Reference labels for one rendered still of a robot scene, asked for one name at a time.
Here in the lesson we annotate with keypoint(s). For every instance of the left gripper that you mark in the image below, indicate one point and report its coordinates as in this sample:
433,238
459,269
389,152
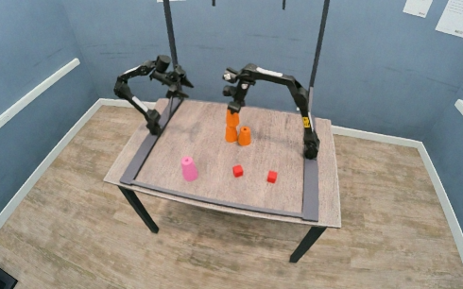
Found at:
235,107

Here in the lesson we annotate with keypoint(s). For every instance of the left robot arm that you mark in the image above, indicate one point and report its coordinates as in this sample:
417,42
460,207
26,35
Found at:
254,72

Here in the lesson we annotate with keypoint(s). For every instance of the red cube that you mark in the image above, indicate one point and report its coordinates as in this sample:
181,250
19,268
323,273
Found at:
272,177
238,171

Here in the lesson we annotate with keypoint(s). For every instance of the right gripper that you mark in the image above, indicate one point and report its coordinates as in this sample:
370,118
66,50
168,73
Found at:
173,90

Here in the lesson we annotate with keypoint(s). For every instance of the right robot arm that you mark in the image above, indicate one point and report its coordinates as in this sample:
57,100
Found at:
161,64

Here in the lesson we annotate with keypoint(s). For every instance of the orange cup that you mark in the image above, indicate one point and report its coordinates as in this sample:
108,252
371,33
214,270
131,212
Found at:
244,136
233,120
231,134

